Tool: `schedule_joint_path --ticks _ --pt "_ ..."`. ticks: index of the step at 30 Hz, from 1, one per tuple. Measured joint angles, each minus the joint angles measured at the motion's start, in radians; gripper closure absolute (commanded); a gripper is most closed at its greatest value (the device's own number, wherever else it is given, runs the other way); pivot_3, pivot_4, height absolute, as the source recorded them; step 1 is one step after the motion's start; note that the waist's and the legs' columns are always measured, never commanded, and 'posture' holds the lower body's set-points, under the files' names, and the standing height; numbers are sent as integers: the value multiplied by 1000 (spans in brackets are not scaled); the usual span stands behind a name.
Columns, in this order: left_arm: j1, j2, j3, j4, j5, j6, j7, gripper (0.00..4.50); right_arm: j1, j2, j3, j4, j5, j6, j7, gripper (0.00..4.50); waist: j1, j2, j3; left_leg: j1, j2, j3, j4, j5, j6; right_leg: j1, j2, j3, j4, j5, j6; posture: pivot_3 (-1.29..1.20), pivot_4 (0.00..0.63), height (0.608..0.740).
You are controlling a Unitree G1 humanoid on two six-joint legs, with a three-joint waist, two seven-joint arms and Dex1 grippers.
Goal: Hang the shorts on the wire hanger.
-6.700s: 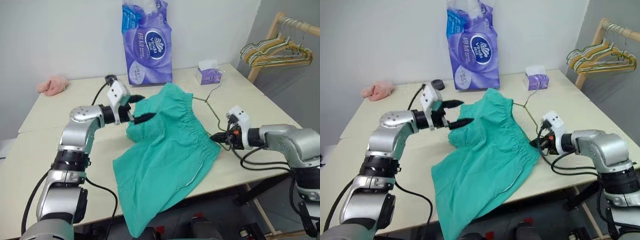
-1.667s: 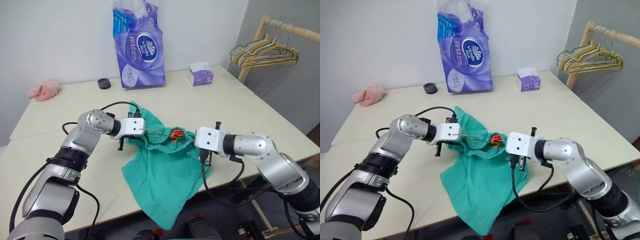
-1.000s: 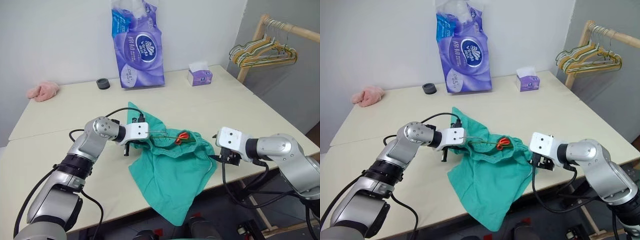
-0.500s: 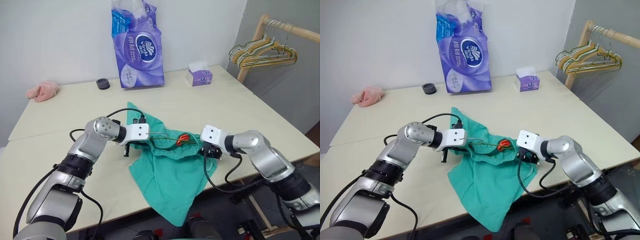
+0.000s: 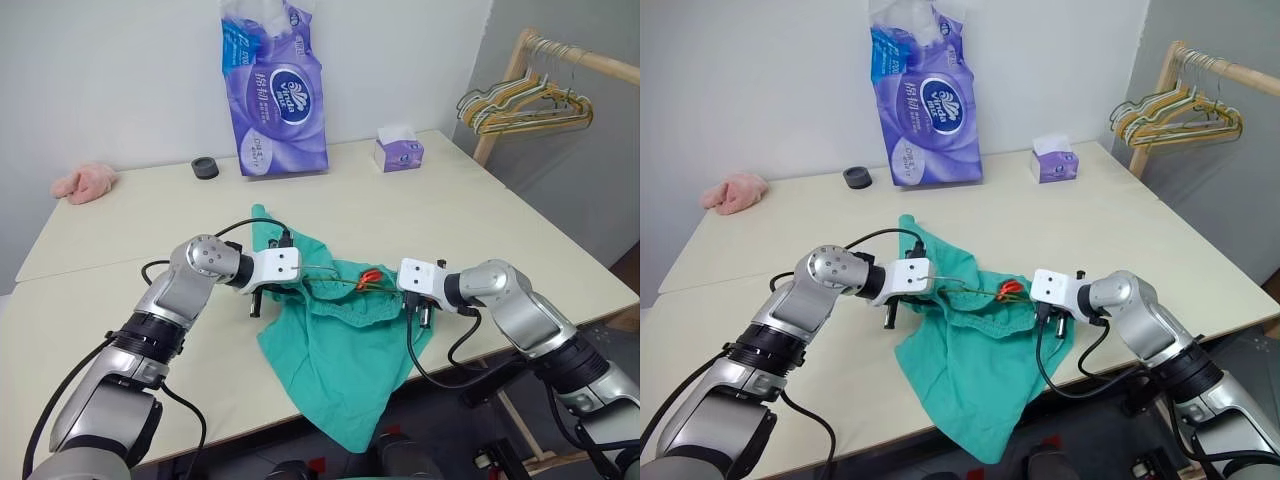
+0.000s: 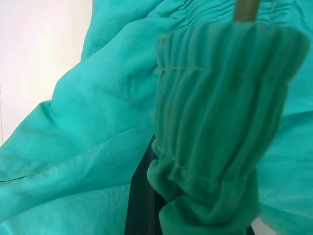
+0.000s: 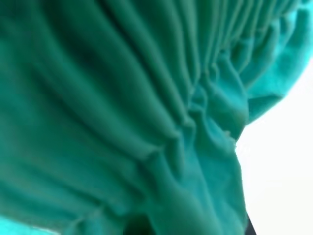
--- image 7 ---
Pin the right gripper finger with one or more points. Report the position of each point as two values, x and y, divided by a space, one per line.
251 226

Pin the green shorts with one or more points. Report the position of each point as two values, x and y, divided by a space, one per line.
117 117

